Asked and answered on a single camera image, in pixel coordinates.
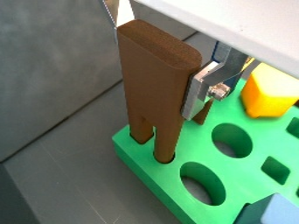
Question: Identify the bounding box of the light blue cube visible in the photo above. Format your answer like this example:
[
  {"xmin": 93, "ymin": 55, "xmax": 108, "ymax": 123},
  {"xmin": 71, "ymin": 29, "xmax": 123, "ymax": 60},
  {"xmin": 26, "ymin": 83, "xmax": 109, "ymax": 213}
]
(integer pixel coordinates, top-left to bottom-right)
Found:
[{"xmin": 233, "ymin": 193, "xmax": 299, "ymax": 224}]

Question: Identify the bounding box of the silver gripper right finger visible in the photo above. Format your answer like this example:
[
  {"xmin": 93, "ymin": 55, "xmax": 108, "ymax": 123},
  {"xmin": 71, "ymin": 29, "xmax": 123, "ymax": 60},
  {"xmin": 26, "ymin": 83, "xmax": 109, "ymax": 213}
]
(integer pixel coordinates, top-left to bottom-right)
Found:
[{"xmin": 181, "ymin": 45, "xmax": 252, "ymax": 120}]

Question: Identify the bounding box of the yellow rounded block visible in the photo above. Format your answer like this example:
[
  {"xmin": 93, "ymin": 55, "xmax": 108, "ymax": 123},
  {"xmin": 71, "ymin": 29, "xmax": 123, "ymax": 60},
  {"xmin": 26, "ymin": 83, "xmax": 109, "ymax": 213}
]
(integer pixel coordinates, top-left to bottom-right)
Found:
[{"xmin": 240, "ymin": 63, "xmax": 299, "ymax": 118}]

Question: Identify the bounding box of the brown star block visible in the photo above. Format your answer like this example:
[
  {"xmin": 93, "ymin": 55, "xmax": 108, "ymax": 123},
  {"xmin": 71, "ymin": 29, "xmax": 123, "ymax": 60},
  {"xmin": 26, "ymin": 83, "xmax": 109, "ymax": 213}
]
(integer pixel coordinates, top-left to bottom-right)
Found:
[{"xmin": 192, "ymin": 99, "xmax": 213, "ymax": 125}]

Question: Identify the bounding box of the green shape sorter board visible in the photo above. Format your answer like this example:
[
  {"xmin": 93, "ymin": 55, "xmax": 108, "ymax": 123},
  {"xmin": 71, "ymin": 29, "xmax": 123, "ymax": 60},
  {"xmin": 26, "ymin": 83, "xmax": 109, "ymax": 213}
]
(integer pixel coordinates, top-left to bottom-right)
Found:
[{"xmin": 113, "ymin": 80, "xmax": 299, "ymax": 224}]

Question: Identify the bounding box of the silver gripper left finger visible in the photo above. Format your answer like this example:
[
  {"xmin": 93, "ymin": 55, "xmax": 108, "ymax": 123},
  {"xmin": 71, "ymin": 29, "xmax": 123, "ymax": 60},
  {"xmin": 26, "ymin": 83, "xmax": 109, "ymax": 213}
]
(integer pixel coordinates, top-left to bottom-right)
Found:
[{"xmin": 101, "ymin": 0, "xmax": 119, "ymax": 26}]

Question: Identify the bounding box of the brown two-legged peg block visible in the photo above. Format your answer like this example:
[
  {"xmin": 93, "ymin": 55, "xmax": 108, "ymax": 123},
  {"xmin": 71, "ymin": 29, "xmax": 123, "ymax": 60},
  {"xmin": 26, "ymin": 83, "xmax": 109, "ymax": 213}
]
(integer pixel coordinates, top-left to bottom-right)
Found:
[{"xmin": 116, "ymin": 19, "xmax": 201, "ymax": 164}]

